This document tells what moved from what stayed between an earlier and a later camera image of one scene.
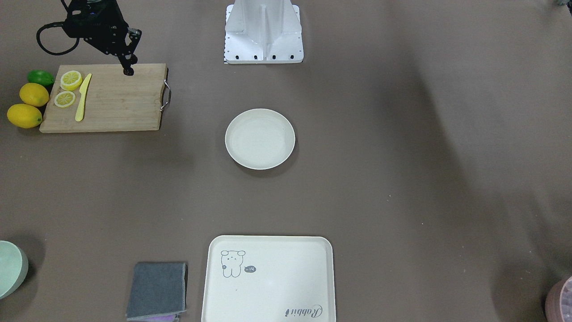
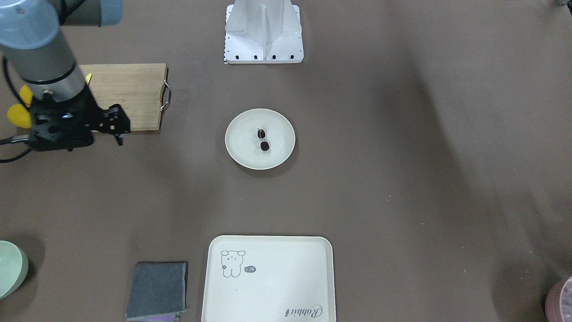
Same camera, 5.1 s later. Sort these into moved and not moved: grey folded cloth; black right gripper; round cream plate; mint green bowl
Moved: black right gripper
Not moved: mint green bowl; grey folded cloth; round cream plate
